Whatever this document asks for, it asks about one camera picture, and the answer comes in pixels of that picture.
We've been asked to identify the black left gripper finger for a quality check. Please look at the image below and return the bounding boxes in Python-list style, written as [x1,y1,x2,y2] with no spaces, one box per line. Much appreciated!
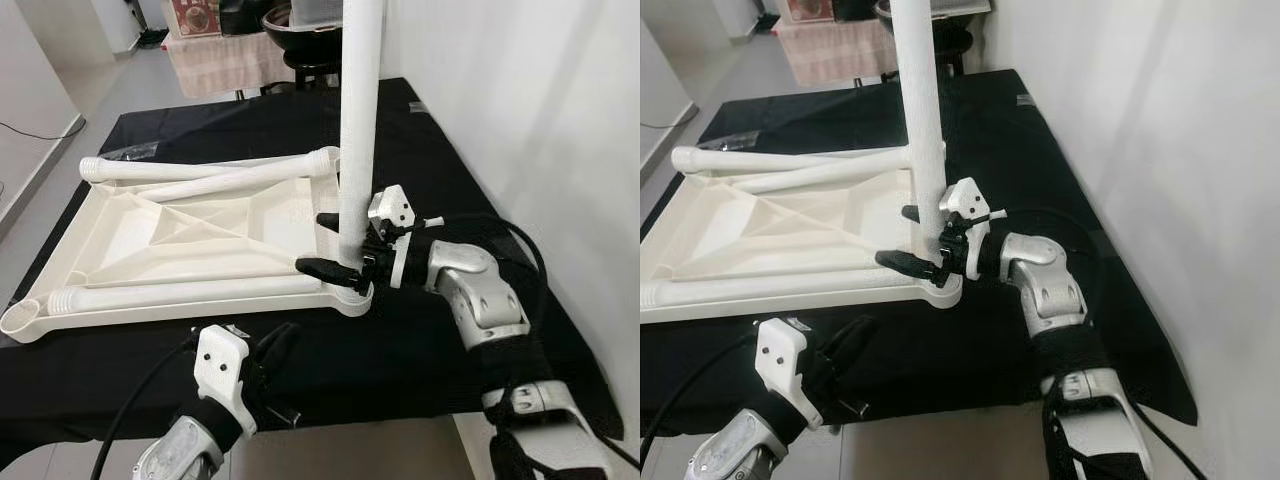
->
[252,322,301,373]
[816,315,881,369]

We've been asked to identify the white plastic children table top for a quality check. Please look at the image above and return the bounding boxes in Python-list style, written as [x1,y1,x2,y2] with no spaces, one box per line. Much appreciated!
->
[640,155,964,324]
[0,160,376,346]

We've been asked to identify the black tablecloth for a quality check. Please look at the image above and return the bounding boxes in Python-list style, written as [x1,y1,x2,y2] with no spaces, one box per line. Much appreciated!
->
[640,68,1199,446]
[0,78,626,466]

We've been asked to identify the black stool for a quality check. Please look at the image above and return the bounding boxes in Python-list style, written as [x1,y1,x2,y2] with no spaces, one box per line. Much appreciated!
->
[935,45,976,79]
[285,60,341,91]

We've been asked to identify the pink cloth covered table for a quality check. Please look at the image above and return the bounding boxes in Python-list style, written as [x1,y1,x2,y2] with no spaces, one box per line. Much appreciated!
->
[165,35,271,99]
[775,22,901,86]

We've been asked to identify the black bowl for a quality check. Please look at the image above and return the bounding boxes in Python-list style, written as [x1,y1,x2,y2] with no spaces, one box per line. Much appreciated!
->
[875,0,976,56]
[262,5,346,66]

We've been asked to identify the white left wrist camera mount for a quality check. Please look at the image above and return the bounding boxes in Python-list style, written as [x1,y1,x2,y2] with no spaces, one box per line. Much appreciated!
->
[755,317,813,431]
[193,325,253,438]

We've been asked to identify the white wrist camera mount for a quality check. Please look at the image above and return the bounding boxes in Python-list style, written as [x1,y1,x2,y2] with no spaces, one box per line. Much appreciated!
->
[940,177,1009,283]
[193,325,253,438]
[755,317,813,431]
[366,185,446,291]

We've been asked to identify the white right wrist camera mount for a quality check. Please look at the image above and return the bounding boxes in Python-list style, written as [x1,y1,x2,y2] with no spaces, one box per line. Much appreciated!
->
[366,185,446,291]
[940,177,1009,283]

